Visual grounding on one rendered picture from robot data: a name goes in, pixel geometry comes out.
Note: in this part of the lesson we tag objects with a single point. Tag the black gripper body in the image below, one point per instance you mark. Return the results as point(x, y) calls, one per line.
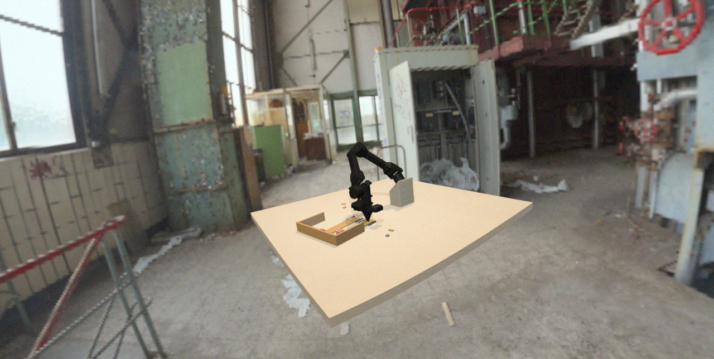
point(373, 208)

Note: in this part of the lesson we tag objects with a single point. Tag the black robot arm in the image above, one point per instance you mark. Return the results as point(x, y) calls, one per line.
point(357, 188)

